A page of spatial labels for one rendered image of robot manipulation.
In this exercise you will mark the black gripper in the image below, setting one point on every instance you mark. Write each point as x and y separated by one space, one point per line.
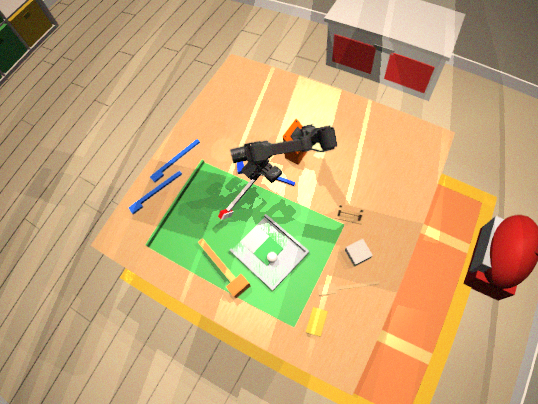
271 173

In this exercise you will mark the green putting mat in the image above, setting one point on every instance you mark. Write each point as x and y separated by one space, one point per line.
195 217

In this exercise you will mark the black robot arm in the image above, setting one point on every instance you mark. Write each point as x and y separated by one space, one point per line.
302 140

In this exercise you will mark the white golf ball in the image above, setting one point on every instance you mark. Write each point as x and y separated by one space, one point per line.
272 257

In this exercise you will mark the white cube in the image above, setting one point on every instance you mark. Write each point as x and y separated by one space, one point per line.
358 252

